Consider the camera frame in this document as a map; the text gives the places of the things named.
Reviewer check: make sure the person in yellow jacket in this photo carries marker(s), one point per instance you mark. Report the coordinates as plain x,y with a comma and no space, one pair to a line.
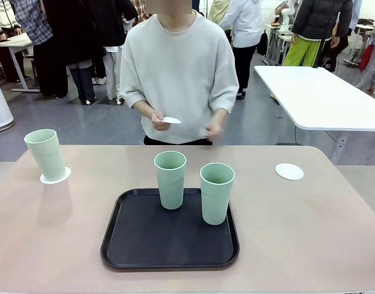
219,10

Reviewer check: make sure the person's right forearm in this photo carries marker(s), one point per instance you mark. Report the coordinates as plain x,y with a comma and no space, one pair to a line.
144,107

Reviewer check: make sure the white scalloped paper coaster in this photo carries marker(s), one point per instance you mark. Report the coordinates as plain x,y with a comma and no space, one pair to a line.
68,174
289,172
172,120

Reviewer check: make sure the person's left hand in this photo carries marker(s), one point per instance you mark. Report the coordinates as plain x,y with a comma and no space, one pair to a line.
214,131

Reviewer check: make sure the person in long black coat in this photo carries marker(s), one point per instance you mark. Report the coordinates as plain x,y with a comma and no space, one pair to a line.
71,30

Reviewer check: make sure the pale green plastic cup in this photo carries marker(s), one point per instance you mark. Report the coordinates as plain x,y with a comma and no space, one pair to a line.
216,208
172,190
48,159

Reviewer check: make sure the thin black pole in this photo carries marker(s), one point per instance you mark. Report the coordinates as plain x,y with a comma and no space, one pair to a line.
322,52

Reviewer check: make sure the person in beige sweater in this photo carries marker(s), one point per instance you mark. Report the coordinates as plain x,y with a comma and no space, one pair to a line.
178,76

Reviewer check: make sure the person in black clothes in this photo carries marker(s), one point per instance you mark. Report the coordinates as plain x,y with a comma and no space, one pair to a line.
337,55

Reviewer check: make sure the person in red plaid shirt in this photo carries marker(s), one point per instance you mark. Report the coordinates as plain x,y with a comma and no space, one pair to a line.
140,7

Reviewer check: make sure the white desk with grey legs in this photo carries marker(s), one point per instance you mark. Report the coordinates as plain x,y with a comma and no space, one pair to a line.
9,41

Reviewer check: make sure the white background desk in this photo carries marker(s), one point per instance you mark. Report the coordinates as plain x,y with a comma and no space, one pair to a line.
277,29

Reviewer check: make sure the red bag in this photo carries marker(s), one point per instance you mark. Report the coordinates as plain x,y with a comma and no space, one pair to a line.
366,58

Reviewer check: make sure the black bag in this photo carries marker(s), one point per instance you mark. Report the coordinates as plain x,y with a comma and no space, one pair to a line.
262,44

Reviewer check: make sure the person's left forearm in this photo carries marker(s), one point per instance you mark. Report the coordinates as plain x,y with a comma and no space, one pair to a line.
219,116

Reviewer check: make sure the large white table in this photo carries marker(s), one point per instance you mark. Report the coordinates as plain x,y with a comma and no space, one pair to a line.
312,98

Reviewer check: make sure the person's right hand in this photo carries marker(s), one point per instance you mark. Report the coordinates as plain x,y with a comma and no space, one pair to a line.
158,124

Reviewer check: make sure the black plastic tray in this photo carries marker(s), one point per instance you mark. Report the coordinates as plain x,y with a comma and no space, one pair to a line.
162,242

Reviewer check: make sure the person in light blue shirt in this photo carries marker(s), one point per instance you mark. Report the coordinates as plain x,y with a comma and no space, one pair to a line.
245,21

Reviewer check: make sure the person in puffer, lime trousers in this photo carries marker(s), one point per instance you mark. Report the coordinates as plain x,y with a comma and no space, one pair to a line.
321,18

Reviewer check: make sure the person in black jacket, white trousers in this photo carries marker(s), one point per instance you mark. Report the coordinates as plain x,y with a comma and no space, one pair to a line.
113,18

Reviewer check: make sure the person in patterned knit sweater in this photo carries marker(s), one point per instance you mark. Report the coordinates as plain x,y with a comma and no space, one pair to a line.
0,15

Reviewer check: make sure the small white background robot arm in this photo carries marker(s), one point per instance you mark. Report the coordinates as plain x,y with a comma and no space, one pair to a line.
286,15

